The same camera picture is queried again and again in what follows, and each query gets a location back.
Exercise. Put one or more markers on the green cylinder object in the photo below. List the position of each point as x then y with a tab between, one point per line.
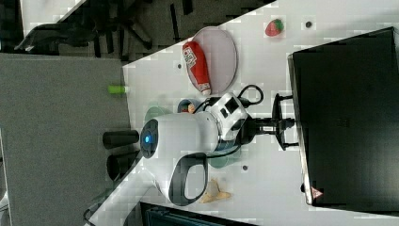
113	89

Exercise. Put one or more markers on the black silver toaster oven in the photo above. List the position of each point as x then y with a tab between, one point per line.
345	96

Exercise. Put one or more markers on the black office chair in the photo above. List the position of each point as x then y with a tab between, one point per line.
79	22

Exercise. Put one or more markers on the green oval colander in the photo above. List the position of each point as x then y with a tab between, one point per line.
155	110

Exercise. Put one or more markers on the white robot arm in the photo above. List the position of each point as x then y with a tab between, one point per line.
173	144

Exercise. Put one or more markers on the small black cylinder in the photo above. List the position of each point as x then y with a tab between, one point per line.
115	139

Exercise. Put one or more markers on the red strawberry toy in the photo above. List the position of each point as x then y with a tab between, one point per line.
274	28

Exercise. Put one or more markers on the green measuring cup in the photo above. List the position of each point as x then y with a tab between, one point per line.
225	158

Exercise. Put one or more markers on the small blue bowl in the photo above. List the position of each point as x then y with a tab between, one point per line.
183	105

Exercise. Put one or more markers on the orange slice toy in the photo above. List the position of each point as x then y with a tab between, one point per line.
191	108

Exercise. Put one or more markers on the large black cylinder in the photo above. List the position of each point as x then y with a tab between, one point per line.
118	165

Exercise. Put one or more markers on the grey round plate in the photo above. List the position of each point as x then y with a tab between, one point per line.
221	57

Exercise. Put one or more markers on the red ketchup bottle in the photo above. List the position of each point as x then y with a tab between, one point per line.
196	65

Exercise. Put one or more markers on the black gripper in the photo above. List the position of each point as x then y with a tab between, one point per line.
263	126

